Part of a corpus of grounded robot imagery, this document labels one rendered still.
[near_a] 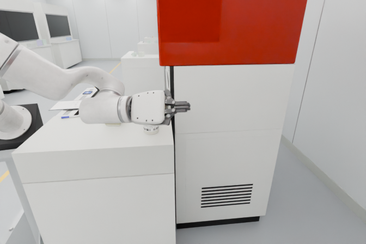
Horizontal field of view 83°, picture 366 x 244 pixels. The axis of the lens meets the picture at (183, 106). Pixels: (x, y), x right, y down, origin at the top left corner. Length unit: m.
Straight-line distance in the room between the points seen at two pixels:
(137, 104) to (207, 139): 0.74
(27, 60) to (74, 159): 0.49
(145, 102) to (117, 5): 8.80
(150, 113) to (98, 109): 0.16
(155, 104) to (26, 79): 0.31
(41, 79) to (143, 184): 0.61
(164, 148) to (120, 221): 0.45
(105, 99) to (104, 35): 8.85
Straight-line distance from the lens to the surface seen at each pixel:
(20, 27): 6.58
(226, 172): 1.47
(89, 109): 0.67
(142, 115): 0.61
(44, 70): 0.60
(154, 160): 0.91
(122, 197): 1.05
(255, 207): 1.77
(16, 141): 1.39
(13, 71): 0.60
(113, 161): 0.93
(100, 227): 1.20
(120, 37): 9.35
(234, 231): 1.83
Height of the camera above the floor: 1.42
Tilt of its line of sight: 22 degrees down
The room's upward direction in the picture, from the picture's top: straight up
